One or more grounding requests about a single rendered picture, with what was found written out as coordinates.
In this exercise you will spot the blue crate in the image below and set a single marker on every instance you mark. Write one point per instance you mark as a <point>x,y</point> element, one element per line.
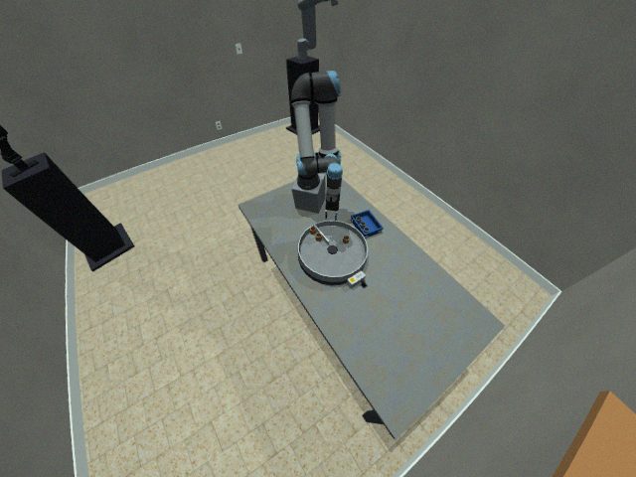
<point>371,222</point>

